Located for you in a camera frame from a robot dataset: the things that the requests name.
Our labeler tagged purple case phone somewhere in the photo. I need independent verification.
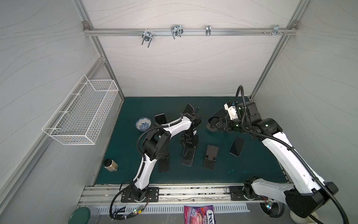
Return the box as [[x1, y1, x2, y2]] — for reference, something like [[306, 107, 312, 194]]
[[155, 113, 167, 125], [183, 104, 194, 114]]

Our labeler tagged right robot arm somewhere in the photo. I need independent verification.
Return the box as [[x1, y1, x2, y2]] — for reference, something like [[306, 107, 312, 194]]
[[207, 85, 349, 224]]

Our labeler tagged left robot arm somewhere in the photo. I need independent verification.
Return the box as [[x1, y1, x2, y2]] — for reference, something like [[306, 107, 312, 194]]
[[109, 104, 201, 221]]

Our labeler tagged grey round stand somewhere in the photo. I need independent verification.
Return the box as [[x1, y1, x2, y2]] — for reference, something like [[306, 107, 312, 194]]
[[206, 123, 218, 132]]

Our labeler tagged silver phone on grey stand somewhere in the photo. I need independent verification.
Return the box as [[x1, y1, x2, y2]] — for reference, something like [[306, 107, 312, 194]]
[[208, 108, 228, 122]]

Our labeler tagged black folding stand right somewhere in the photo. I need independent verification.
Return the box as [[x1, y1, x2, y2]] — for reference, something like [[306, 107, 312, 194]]
[[203, 145, 219, 171]]

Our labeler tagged blue white ceramic bowl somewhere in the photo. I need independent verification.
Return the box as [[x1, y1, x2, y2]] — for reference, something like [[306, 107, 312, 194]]
[[135, 117, 152, 132]]

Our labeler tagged pink candy bag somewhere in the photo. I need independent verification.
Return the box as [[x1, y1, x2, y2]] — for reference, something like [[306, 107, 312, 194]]
[[184, 205, 216, 224]]

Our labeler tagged small jar black lid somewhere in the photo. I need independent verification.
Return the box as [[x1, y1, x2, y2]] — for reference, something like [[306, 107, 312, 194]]
[[103, 159, 118, 172]]

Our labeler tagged aluminium top crossbar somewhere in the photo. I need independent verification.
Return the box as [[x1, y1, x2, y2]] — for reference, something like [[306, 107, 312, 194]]
[[84, 23, 299, 37]]

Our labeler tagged white tape roll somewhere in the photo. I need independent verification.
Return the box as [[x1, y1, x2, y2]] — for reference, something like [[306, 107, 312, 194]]
[[290, 211, 317, 224]]

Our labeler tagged green lid container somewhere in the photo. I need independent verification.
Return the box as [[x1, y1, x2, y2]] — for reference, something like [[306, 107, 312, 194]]
[[68, 207, 91, 224]]

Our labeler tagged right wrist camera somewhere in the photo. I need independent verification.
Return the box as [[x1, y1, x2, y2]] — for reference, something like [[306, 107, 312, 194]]
[[224, 100, 239, 120]]

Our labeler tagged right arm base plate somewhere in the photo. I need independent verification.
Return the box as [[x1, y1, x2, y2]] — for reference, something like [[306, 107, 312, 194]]
[[226, 186, 267, 202]]

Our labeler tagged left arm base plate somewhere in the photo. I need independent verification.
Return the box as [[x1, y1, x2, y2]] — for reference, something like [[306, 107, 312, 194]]
[[121, 186, 159, 203]]

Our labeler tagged white wire basket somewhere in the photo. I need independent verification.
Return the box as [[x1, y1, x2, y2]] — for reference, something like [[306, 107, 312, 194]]
[[42, 75, 118, 145]]

